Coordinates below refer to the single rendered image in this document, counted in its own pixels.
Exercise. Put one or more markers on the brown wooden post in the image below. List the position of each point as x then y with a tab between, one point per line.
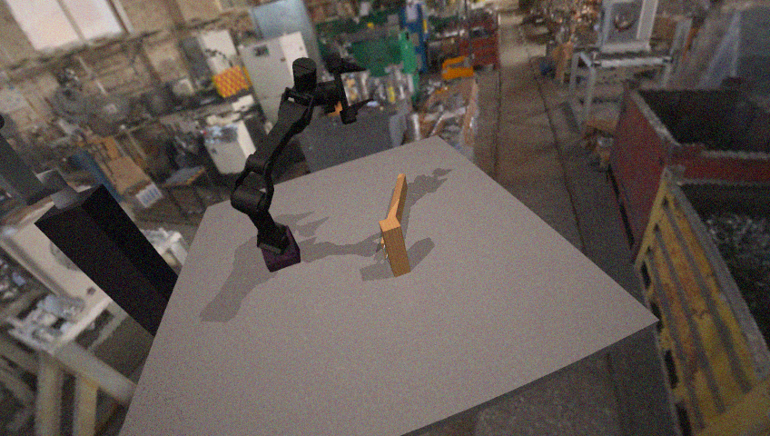
395	246

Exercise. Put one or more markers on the wooden board with black hook end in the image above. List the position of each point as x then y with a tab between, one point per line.
397	204

